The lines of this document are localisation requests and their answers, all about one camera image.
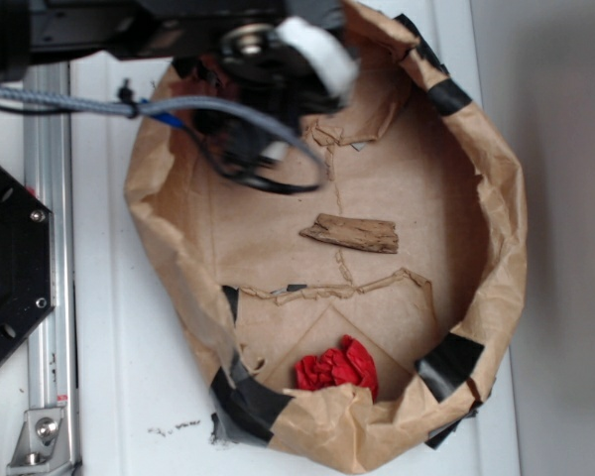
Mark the aluminium extrusion rail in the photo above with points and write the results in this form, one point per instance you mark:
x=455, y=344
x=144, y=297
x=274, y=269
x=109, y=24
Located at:
x=52, y=350

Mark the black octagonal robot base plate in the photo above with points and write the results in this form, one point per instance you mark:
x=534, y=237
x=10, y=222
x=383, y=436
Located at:
x=25, y=264

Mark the metal corner bracket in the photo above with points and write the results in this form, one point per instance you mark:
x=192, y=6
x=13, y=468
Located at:
x=42, y=446

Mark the brown wood bark piece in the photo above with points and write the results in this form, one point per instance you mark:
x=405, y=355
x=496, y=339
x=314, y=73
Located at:
x=367, y=235

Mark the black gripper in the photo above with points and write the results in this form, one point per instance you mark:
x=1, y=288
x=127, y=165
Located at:
x=286, y=70

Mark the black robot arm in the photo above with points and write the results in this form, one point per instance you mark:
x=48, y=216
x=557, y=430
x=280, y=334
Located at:
x=42, y=32

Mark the red crumpled paper ball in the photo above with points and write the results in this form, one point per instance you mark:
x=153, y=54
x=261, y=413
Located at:
x=349, y=363

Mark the crumpled brown paper bag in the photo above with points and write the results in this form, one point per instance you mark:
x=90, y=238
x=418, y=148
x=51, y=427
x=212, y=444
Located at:
x=353, y=323

